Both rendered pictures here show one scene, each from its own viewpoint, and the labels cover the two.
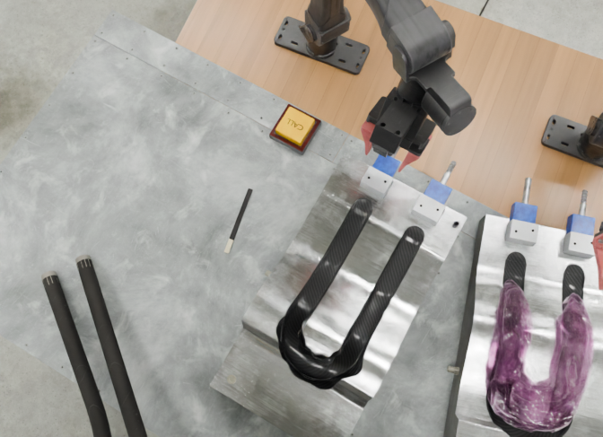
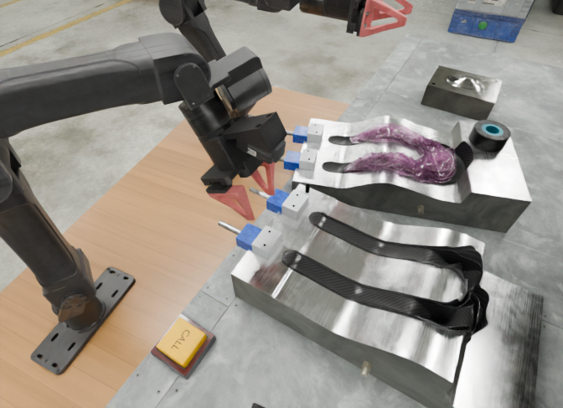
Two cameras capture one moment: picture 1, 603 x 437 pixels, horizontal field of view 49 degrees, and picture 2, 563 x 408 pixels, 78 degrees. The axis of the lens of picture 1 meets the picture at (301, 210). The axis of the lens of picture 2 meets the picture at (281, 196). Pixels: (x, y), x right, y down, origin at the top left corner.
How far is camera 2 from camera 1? 0.77 m
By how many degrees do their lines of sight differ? 46
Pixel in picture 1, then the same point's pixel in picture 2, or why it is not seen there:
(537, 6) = not seen: hidden behind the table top
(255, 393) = (513, 382)
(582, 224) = (301, 131)
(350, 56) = (112, 285)
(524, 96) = (192, 165)
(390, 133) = (270, 119)
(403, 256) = (336, 229)
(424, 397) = not seen: hidden behind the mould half
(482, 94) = (184, 188)
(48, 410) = not seen: outside the picture
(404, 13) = (139, 51)
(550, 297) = (354, 149)
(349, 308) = (400, 268)
